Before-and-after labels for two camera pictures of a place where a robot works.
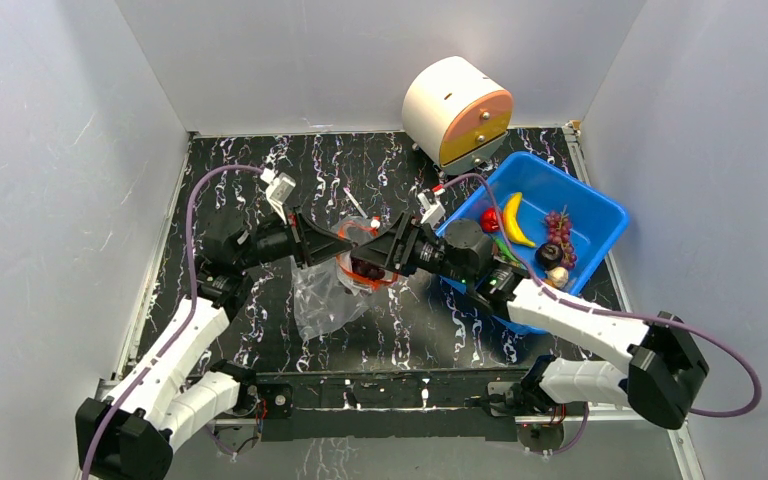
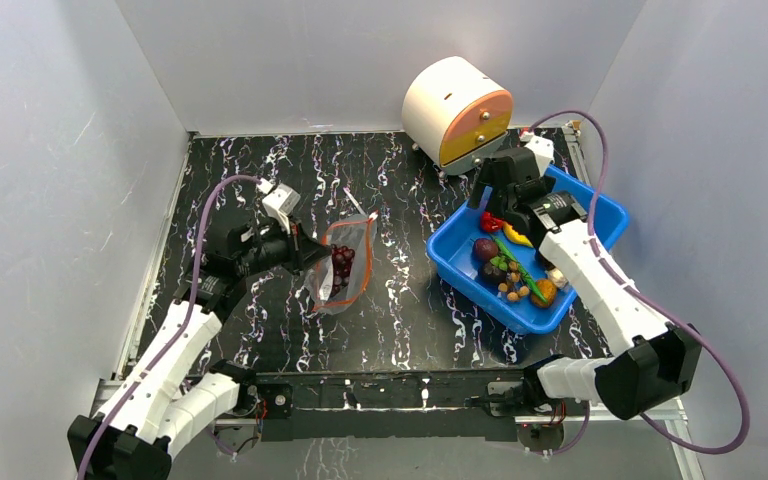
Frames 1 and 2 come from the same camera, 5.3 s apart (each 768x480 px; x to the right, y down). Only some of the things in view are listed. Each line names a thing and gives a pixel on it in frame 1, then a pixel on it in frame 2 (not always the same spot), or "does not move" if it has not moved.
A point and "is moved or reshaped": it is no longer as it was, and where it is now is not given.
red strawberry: [489, 220] does not move
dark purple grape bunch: [365, 269] -> [342, 260]
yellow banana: [512, 227] does not move
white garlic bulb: [558, 276] does not move
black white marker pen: [347, 190] does not move
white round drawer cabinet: [456, 113] does not move
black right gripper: [405, 244] -> [502, 183]
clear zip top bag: [325, 294] is moved or reshaped
